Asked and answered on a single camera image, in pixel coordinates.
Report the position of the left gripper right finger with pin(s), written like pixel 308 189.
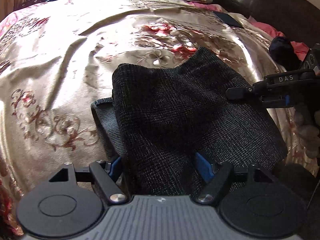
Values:
pixel 219 177

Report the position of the pink floral blanket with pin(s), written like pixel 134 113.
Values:
pixel 264 29

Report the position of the beige floral bedspread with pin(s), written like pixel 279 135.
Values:
pixel 57 58

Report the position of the right white gloved hand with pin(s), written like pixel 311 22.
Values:
pixel 307 128

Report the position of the black phone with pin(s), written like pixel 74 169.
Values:
pixel 227 19

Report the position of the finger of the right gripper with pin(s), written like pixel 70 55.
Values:
pixel 260 93

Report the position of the dark grey plaid pants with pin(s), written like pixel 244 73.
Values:
pixel 157 120

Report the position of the black folded garment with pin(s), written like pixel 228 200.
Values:
pixel 282 52

